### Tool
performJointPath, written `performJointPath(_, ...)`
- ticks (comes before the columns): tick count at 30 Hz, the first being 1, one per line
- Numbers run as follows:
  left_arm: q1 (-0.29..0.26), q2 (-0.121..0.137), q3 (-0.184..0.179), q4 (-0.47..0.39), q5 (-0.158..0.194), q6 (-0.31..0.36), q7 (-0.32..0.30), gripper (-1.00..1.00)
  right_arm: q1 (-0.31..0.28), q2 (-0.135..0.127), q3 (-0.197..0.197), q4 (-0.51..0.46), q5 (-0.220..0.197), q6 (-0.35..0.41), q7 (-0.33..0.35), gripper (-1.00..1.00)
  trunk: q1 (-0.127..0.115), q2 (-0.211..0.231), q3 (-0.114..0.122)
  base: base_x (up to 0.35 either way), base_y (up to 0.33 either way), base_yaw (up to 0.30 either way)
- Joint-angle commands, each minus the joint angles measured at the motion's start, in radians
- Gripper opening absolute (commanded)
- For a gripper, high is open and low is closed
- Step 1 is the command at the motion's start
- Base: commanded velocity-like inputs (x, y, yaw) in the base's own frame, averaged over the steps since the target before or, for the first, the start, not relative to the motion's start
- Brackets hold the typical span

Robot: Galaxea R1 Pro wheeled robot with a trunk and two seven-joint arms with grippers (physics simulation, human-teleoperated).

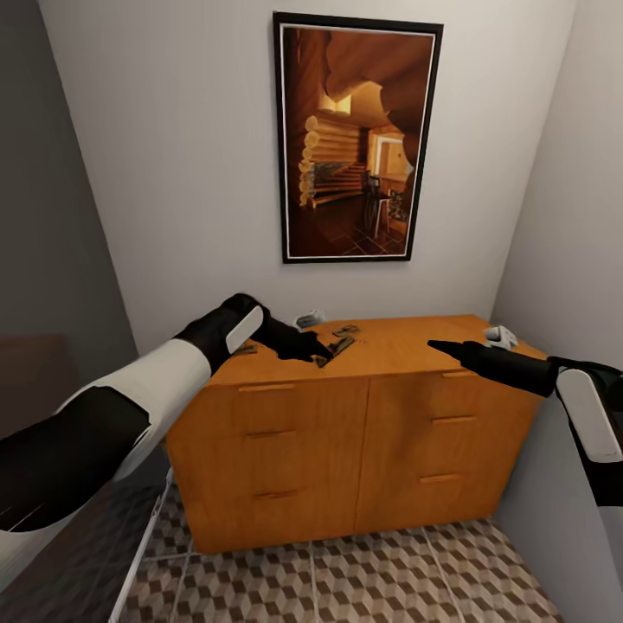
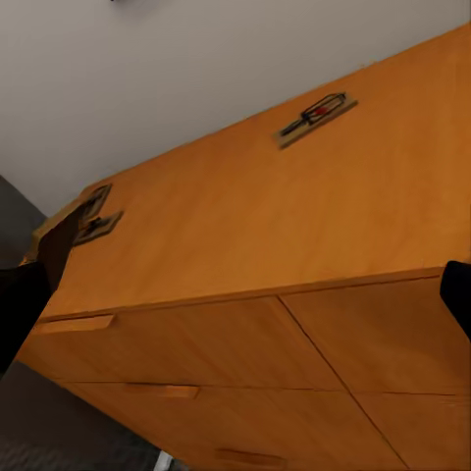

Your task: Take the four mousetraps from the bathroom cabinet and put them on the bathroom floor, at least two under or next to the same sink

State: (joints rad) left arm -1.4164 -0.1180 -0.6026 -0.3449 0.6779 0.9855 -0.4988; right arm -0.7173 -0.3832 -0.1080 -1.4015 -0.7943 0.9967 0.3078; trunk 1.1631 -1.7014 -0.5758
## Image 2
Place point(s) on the door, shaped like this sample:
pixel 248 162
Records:
pixel 43 426

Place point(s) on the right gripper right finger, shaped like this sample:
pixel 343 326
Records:
pixel 456 293

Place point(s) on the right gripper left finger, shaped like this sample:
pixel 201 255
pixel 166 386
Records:
pixel 24 292

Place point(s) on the mousetrap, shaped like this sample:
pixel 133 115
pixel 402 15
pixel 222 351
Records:
pixel 50 242
pixel 95 203
pixel 315 117
pixel 96 228

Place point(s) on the cabinet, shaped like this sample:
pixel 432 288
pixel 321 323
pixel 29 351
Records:
pixel 259 309

